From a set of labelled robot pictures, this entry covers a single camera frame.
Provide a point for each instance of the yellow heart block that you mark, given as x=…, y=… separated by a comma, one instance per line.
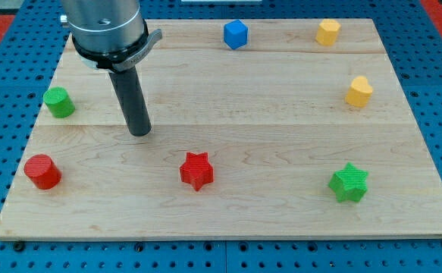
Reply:
x=359, y=92

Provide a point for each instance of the green star block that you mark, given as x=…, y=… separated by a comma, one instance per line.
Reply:
x=349, y=183

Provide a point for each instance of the red star block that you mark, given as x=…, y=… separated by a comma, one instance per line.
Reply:
x=197, y=170

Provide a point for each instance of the yellow hexagon block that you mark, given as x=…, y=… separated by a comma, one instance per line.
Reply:
x=328, y=31

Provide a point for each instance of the blue cube block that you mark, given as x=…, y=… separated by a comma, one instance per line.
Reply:
x=235, y=34

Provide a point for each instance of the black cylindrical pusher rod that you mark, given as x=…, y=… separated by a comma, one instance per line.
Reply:
x=130, y=96

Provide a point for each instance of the red cylinder block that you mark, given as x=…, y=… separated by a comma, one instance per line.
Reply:
x=42, y=171

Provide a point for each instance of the wooden board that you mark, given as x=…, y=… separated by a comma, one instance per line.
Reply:
x=273, y=120

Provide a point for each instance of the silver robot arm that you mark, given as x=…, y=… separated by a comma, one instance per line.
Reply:
x=113, y=36

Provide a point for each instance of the green cylinder block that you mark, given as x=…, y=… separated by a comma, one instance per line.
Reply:
x=58, y=102

